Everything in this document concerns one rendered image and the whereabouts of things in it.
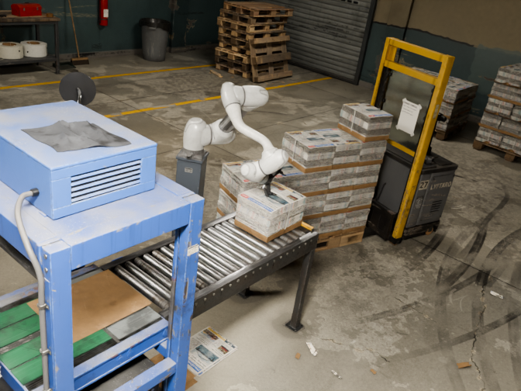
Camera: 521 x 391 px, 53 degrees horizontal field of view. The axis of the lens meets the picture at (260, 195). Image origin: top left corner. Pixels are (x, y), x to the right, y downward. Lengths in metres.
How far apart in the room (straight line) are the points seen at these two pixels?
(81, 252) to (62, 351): 0.39
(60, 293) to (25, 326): 0.81
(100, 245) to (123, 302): 0.92
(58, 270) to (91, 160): 0.40
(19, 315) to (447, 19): 9.26
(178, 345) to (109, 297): 0.49
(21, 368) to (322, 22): 10.36
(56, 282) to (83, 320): 0.84
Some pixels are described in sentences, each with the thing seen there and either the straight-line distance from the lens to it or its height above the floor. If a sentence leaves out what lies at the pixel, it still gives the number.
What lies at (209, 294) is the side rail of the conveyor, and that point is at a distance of 2.87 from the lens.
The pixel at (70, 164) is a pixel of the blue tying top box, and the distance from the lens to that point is 1.91.
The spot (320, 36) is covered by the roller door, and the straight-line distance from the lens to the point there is 11.94.
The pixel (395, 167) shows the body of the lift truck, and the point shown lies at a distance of 5.35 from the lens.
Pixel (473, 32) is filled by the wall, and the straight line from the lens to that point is 10.51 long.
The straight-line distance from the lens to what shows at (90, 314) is 2.71.
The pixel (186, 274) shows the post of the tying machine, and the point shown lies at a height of 1.20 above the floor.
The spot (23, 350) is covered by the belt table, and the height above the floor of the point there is 0.80.
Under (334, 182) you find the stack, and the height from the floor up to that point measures 0.71.
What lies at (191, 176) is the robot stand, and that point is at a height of 0.86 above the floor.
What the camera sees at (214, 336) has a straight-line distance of 3.79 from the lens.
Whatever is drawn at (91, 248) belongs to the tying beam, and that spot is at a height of 1.51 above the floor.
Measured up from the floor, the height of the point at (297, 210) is 0.95.
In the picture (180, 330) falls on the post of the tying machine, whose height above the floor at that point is 0.90.
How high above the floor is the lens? 2.53
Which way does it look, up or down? 26 degrees down
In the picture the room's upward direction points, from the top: 9 degrees clockwise
